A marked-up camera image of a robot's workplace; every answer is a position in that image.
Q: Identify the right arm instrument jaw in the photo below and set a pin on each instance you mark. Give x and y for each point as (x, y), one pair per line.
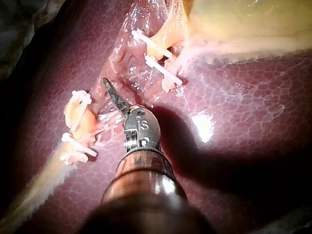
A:
(116, 97)

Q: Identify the right arm instrument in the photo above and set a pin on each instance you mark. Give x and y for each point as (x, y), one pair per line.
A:
(143, 131)

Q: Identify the dark right arm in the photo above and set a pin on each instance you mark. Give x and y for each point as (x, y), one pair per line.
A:
(148, 195)

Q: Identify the thin tube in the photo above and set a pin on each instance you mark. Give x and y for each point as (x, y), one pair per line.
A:
(158, 52)
(85, 122)

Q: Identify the white clip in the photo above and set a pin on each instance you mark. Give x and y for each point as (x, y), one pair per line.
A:
(78, 145)
(73, 158)
(81, 97)
(153, 44)
(163, 70)

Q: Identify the dark red liver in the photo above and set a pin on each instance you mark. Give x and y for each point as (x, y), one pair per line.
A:
(243, 109)

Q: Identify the gallbladder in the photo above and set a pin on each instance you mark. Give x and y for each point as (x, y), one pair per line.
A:
(248, 22)

